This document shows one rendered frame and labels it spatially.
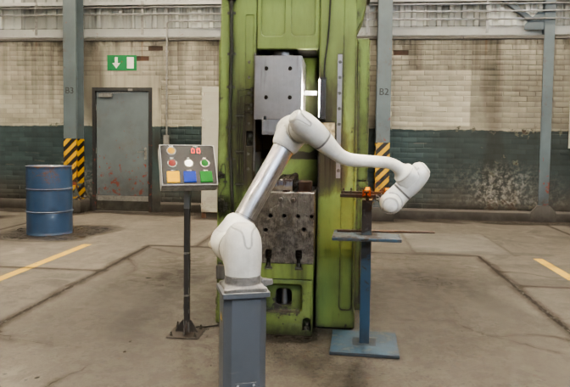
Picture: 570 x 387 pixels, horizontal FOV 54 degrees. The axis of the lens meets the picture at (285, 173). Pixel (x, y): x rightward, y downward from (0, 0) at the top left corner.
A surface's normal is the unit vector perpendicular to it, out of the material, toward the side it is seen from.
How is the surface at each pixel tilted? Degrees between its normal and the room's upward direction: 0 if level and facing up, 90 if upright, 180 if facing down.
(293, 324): 90
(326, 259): 90
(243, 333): 90
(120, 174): 90
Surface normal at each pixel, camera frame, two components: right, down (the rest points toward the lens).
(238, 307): 0.25, 0.05
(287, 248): -0.10, 0.05
